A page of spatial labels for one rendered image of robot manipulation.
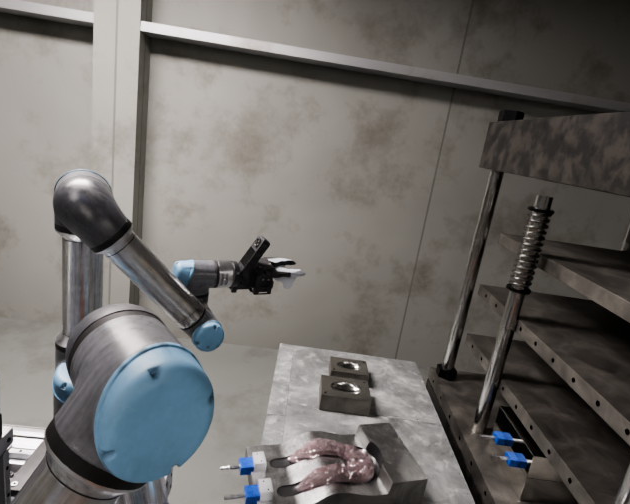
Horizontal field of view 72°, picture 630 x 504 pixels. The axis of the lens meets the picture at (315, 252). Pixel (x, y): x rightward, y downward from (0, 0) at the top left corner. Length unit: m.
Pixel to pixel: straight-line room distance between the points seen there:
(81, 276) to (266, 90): 2.58
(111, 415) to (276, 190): 3.13
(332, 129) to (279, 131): 0.41
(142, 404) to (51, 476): 0.12
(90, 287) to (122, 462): 0.72
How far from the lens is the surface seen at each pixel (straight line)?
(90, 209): 0.96
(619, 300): 1.44
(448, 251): 3.79
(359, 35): 3.55
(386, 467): 1.48
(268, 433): 1.68
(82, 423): 0.48
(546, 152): 1.63
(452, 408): 2.10
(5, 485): 1.05
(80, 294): 1.14
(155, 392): 0.44
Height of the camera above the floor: 1.84
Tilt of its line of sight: 15 degrees down
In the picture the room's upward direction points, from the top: 9 degrees clockwise
